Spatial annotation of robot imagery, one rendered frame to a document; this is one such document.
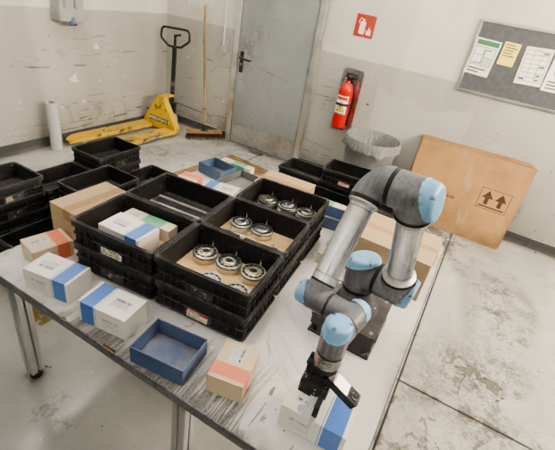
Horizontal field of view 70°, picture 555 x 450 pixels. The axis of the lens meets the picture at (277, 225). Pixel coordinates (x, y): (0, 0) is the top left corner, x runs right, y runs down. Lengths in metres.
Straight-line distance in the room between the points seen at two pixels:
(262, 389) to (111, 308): 0.58
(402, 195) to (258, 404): 0.77
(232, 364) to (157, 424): 0.87
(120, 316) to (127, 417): 0.80
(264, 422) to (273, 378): 0.16
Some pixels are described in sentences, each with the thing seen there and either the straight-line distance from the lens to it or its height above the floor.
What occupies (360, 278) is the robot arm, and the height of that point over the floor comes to 0.97.
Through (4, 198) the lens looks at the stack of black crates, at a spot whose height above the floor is 0.53.
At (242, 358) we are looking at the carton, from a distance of 1.37.
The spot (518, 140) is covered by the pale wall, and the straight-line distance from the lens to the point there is 4.36.
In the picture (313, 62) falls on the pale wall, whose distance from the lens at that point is 4.64.
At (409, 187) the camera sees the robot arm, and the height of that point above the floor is 1.41.
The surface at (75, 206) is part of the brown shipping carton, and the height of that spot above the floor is 0.86.
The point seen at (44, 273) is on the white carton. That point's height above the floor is 0.79.
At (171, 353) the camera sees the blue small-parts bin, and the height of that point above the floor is 0.70.
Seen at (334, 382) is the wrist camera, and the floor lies 0.93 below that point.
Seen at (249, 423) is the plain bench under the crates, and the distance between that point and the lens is 1.33.
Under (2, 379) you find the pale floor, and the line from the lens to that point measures 2.47.
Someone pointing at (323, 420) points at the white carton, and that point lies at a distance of 1.27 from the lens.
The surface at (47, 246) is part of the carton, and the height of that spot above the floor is 0.77.
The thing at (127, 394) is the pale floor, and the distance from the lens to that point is 2.26.
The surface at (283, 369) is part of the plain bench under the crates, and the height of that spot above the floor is 0.70.
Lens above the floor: 1.82
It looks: 30 degrees down
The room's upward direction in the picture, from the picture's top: 10 degrees clockwise
